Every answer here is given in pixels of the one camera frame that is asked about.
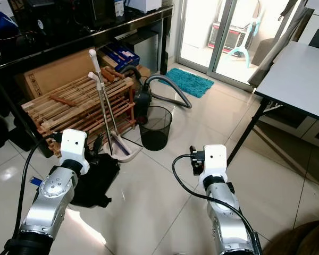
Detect white appliance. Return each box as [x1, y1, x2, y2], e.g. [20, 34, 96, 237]
[125, 0, 163, 14]

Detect grey table with black legs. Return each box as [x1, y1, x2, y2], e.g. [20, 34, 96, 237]
[226, 41, 319, 165]

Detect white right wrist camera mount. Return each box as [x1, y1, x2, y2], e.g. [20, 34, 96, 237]
[198, 144, 228, 188]

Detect sliding glass door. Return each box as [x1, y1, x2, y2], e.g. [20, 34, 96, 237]
[173, 0, 304, 76]

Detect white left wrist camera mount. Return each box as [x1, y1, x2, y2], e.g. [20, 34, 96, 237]
[60, 129, 89, 175]

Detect broom with white handle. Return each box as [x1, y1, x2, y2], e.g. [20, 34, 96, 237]
[88, 48, 120, 155]

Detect blue printed box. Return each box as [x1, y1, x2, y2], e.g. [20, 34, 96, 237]
[104, 41, 141, 73]

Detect grey curtain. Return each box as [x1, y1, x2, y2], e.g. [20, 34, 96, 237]
[247, 0, 314, 88]

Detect black red vacuum cleaner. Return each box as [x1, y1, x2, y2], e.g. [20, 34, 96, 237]
[133, 80, 153, 126]

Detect black mesh wastebasket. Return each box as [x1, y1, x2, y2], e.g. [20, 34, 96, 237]
[138, 105, 173, 152]

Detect printed cardboard box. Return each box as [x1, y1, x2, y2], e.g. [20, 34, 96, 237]
[23, 48, 102, 99]

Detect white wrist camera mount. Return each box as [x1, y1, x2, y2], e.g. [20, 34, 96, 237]
[60, 129, 89, 175]
[198, 144, 228, 188]

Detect brown sofa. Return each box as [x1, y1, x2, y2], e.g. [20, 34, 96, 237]
[261, 219, 319, 255]

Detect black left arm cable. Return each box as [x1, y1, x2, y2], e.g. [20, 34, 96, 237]
[16, 132, 63, 240]

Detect teal shaggy floor mat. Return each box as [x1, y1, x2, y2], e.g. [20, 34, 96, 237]
[164, 67, 215, 99]

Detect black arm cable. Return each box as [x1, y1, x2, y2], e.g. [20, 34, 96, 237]
[16, 132, 63, 240]
[172, 154, 259, 251]

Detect wooden slatted shoe rack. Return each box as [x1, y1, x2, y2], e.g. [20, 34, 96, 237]
[21, 72, 136, 158]

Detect black glossy desk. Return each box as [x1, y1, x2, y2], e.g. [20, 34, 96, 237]
[0, 4, 173, 156]

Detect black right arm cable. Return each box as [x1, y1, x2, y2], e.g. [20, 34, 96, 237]
[172, 154, 259, 251]

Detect black computer tower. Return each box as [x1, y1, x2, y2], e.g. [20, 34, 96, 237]
[69, 0, 117, 27]

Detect black bag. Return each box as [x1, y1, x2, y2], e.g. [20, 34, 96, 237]
[69, 151, 121, 209]

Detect grey vacuum hose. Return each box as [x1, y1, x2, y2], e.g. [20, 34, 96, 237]
[136, 74, 193, 110]

